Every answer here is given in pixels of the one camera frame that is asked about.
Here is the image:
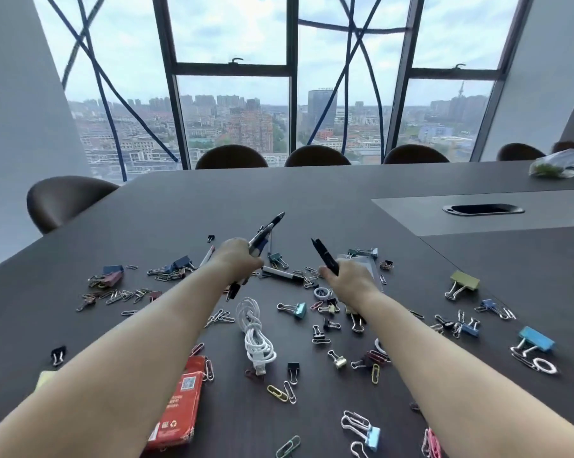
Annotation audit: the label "person's right hand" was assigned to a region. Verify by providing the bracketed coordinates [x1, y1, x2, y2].
[318, 259, 383, 311]

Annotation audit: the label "person's left hand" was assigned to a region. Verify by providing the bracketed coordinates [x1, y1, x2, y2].
[211, 238, 266, 286]

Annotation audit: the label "silver blue pen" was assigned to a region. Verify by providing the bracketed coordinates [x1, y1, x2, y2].
[249, 228, 273, 257]

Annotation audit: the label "dark blue pen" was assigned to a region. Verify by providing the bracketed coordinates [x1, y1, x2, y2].
[226, 212, 286, 302]

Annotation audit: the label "person's left forearm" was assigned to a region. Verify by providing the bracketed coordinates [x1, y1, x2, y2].
[0, 262, 231, 458]

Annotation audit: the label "person's right forearm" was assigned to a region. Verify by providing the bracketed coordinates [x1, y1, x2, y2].
[357, 292, 574, 458]

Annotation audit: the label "white black marker pen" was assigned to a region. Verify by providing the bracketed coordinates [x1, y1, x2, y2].
[261, 265, 306, 285]

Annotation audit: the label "clear plastic box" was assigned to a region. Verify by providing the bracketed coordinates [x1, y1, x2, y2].
[346, 254, 387, 313]

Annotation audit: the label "teal binder clip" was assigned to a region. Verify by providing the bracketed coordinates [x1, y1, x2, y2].
[277, 301, 308, 322]

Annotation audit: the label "dark red binder clip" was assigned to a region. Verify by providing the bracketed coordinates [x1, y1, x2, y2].
[351, 350, 392, 371]

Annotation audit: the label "brown chair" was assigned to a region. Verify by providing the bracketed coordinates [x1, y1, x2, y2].
[195, 144, 269, 170]
[383, 144, 451, 165]
[26, 176, 121, 235]
[496, 142, 547, 162]
[284, 144, 352, 167]

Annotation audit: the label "large green binder clip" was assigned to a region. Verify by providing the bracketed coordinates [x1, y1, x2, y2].
[445, 270, 481, 301]

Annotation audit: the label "mauve binder clip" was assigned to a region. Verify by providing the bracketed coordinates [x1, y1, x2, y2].
[88, 265, 125, 288]

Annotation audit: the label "light blue binder clip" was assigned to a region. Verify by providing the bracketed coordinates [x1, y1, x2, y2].
[341, 410, 381, 454]

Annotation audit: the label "red packet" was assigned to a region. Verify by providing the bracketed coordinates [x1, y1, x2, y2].
[146, 356, 207, 452]

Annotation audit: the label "scattered coloured paper clips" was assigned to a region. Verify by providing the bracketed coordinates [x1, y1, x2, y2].
[74, 262, 557, 458]

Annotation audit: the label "large blue binder clip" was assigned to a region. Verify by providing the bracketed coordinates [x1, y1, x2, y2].
[509, 326, 557, 362]

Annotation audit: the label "yellow sticky note pad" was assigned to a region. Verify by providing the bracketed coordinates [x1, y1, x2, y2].
[34, 370, 59, 392]

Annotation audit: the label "clear plastic bag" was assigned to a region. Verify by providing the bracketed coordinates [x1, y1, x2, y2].
[529, 149, 574, 180]

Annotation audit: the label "white coiled cable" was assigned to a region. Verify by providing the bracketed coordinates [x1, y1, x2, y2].
[235, 297, 277, 376]

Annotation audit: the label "black table cable port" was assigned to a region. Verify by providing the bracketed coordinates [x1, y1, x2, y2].
[442, 203, 525, 217]

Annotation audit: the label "dark window frame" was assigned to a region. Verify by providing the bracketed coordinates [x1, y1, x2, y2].
[151, 0, 522, 170]

